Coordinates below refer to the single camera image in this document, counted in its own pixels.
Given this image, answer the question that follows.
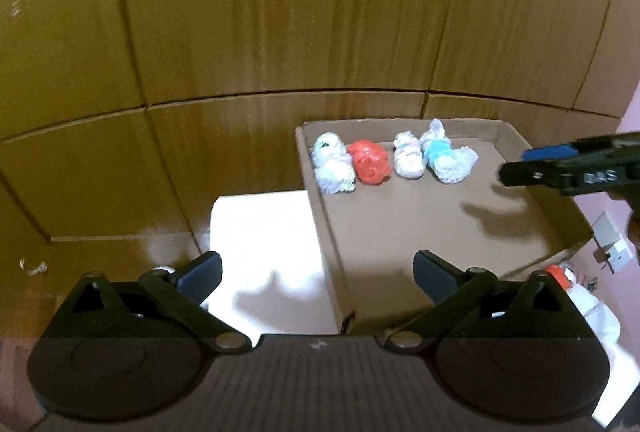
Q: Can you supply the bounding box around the brown cardboard box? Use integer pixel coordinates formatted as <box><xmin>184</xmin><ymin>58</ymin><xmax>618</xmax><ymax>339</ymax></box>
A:
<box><xmin>295</xmin><ymin>119</ymin><xmax>592</xmax><ymax>334</ymax></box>

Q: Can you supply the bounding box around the teal white sock bundle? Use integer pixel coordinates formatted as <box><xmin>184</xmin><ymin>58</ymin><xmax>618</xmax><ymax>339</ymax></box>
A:
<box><xmin>419</xmin><ymin>119</ymin><xmax>478</xmax><ymax>184</ymax></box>

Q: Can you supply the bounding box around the red white sock bundle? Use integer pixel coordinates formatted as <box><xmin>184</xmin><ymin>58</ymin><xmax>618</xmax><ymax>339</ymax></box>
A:
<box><xmin>544</xmin><ymin>264</ymin><xmax>622</xmax><ymax>343</ymax></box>

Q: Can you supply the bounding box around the white grey sock bundle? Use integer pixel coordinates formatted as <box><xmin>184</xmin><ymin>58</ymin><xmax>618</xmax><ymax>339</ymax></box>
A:
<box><xmin>311</xmin><ymin>132</ymin><xmax>356</xmax><ymax>195</ymax></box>

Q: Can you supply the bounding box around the wooden wardrobe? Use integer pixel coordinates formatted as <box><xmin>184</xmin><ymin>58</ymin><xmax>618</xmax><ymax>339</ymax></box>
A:
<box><xmin>1</xmin><ymin>0</ymin><xmax>639</xmax><ymax>311</ymax></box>

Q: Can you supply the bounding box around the white wall socket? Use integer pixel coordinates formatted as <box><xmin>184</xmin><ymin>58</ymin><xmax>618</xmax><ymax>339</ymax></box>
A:
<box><xmin>592</xmin><ymin>212</ymin><xmax>634</xmax><ymax>274</ymax></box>

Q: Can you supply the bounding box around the metal drawer handle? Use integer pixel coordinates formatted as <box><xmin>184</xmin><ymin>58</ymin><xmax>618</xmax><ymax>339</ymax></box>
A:
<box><xmin>18</xmin><ymin>258</ymin><xmax>49</xmax><ymax>276</ymax></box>

